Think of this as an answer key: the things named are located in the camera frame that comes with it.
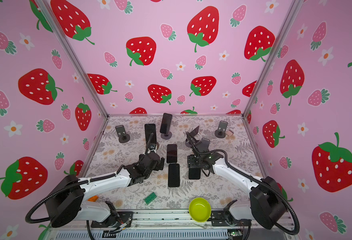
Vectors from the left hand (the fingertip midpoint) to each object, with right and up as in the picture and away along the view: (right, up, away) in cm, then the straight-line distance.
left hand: (156, 156), depth 87 cm
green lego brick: (-3, -21, -7) cm, 23 cm away
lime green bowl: (+24, -25, -11) cm, 37 cm away
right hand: (+21, -2, -1) cm, 21 cm away
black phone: (+22, -8, -6) cm, 24 cm away
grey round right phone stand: (+19, +7, +13) cm, 24 cm away
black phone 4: (+10, -13, +5) cm, 17 cm away
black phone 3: (+8, 0, +12) cm, 15 cm away
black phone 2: (+23, +14, +13) cm, 30 cm away
